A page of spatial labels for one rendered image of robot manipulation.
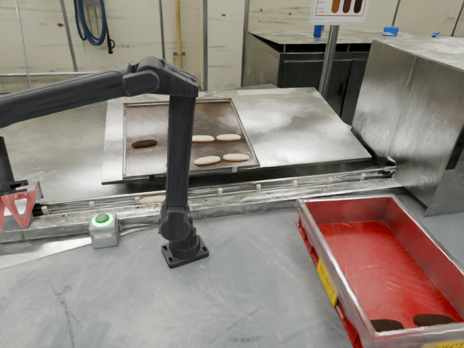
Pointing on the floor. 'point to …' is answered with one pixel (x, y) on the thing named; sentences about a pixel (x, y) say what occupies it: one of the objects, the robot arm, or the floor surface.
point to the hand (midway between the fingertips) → (10, 225)
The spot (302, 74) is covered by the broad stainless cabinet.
